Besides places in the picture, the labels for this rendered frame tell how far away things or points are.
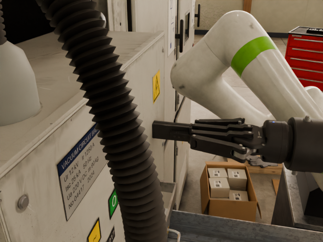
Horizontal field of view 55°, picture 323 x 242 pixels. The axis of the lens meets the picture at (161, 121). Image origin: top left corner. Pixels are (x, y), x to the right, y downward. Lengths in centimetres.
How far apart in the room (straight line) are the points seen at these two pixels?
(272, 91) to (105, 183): 48
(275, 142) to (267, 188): 202
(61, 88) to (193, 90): 57
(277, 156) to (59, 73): 37
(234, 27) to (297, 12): 775
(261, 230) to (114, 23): 63
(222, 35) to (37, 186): 67
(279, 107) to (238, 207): 143
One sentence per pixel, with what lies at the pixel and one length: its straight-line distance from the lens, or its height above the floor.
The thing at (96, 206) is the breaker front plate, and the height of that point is 127.
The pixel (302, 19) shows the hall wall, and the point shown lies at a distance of 860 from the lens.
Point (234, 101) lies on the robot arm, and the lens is 96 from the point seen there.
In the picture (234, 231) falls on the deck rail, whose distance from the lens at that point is 89.
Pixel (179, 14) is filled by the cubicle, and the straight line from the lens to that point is 149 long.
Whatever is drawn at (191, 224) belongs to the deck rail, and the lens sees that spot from 90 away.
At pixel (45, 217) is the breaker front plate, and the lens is 26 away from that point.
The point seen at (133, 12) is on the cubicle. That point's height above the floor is 141.
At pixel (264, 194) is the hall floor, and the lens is 249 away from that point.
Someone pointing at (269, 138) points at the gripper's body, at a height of 125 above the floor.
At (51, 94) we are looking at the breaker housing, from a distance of 32.
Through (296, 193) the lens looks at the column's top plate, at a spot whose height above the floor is 75.
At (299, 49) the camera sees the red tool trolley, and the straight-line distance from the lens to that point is 354.
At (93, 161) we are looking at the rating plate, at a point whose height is 132.
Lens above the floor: 150
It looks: 26 degrees down
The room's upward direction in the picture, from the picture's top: straight up
